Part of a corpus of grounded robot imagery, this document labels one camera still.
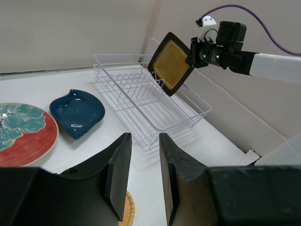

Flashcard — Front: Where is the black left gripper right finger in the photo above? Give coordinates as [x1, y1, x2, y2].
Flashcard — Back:
[159, 133, 301, 226]

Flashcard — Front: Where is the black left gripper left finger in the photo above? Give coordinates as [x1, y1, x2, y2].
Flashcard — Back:
[0, 133, 132, 226]

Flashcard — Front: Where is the dark blue leaf plate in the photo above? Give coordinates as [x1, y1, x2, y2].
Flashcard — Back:
[49, 89, 105, 140]

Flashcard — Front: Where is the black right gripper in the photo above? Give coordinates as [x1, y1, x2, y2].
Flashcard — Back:
[187, 37, 220, 68]

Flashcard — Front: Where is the orange woven square plate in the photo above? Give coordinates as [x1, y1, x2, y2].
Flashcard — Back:
[119, 191, 135, 226]

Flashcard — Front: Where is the red teal floral plate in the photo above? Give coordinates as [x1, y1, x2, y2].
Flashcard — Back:
[0, 103, 59, 167]

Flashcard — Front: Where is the white wire dish rack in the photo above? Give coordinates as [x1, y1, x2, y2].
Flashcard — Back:
[94, 54, 212, 147]

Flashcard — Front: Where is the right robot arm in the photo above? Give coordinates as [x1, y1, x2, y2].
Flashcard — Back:
[186, 16, 301, 84]

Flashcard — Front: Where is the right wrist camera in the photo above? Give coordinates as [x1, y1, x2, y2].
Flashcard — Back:
[197, 16, 218, 43]

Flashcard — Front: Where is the black yellow square plate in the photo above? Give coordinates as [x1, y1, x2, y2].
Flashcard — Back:
[147, 32, 193, 97]

